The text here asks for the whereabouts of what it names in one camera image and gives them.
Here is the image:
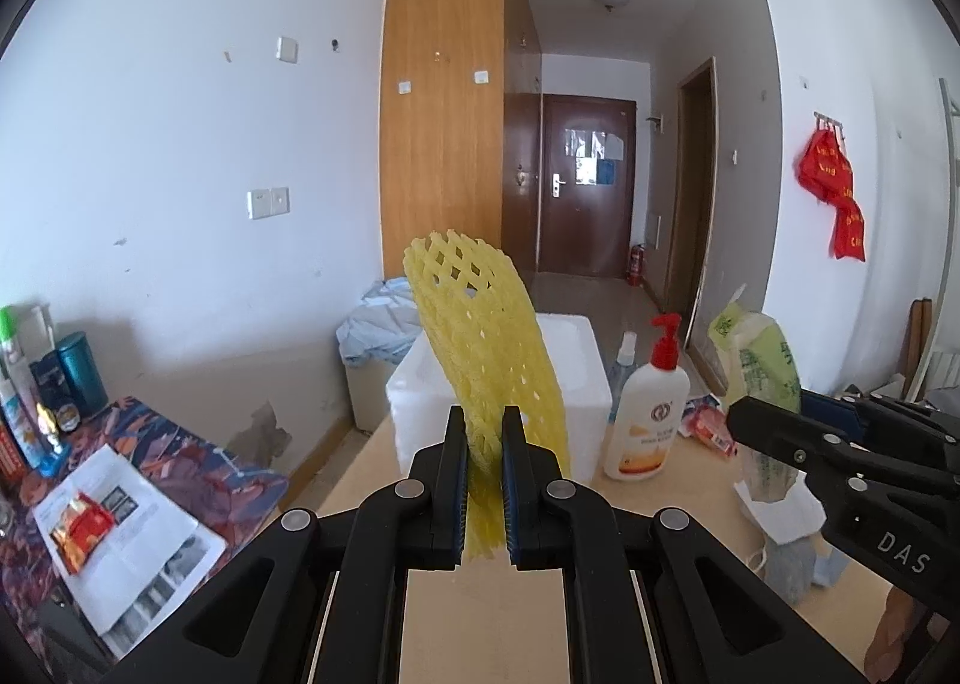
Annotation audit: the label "wooden wardrobe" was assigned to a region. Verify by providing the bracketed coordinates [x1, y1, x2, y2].
[379, 0, 542, 280]

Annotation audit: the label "wooden door frame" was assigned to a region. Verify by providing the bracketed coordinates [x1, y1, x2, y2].
[664, 58, 718, 355]

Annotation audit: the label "wooden boards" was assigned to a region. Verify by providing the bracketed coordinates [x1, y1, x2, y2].
[907, 298, 935, 385]

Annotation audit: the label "teal canister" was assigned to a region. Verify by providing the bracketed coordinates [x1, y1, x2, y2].
[56, 331, 110, 419]

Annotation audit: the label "white metal bunk bed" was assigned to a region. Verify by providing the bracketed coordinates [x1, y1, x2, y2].
[904, 78, 960, 401]

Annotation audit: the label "white lotion bottle red pump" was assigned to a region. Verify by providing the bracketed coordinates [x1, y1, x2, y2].
[602, 313, 691, 482]

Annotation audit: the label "green capped spray can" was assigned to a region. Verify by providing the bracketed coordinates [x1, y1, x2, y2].
[0, 307, 43, 469]

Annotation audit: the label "yellow foam fruit net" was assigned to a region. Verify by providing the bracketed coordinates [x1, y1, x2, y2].
[403, 228, 575, 565]

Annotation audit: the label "dark blue bottle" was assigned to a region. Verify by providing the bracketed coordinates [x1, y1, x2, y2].
[30, 354, 85, 434]

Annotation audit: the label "clear spray bottle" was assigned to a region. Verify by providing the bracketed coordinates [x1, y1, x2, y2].
[606, 331, 640, 430]

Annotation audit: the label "white foam box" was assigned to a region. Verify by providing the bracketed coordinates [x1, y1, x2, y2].
[386, 313, 614, 482]

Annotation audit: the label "grey cloth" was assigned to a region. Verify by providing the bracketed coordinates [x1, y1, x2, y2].
[754, 534, 824, 606]

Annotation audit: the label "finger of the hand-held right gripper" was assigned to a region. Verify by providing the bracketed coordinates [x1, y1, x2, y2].
[726, 395, 887, 505]
[799, 388, 960, 446]

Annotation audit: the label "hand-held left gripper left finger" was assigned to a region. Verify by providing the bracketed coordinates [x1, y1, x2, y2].
[97, 405, 470, 684]

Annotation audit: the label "patterned blanket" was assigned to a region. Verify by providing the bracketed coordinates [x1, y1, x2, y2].
[0, 395, 290, 659]

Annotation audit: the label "small yellow figurine bottle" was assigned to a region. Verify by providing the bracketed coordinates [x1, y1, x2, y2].
[36, 403, 70, 479]

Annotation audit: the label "person's right hand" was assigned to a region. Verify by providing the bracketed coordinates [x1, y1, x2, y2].
[866, 583, 937, 684]

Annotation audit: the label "printed magazine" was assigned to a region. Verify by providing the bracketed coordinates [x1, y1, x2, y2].
[34, 444, 227, 659]

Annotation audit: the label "white double wall switch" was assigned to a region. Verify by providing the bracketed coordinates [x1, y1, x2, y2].
[247, 187, 291, 220]

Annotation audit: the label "red orange snack packet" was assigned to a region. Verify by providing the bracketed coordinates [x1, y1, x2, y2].
[49, 493, 114, 576]

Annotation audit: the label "white bin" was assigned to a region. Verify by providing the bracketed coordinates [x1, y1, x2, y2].
[345, 354, 407, 434]

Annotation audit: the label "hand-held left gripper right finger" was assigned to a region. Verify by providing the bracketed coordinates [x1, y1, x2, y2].
[501, 405, 871, 684]

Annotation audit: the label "green plastic bag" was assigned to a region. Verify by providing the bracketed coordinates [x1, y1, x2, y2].
[709, 285, 803, 505]

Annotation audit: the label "white face mask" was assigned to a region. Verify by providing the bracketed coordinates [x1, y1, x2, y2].
[733, 478, 826, 565]

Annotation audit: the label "brown entrance door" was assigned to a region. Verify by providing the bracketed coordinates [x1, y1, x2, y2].
[540, 93, 638, 280]

